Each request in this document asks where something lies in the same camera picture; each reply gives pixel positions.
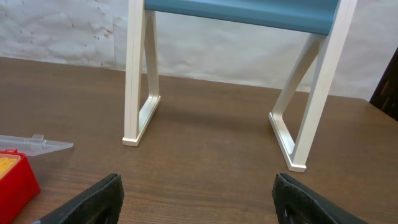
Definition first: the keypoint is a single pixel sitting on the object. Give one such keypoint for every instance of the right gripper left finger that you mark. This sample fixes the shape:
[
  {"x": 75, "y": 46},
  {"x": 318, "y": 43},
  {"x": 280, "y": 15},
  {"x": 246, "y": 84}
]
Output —
[{"x": 93, "y": 202}]

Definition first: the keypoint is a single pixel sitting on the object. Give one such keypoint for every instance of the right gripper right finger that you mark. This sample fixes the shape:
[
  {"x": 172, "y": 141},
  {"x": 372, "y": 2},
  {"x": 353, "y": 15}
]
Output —
[{"x": 298, "y": 202}]

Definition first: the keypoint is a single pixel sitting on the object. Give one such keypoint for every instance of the red and yellow tip box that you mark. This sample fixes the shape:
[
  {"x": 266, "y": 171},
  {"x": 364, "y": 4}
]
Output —
[{"x": 15, "y": 186}]

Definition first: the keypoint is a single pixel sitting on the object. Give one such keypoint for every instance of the white and blue stand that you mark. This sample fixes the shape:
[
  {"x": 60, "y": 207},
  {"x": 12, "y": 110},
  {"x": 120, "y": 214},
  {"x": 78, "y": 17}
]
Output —
[{"x": 242, "y": 11}]

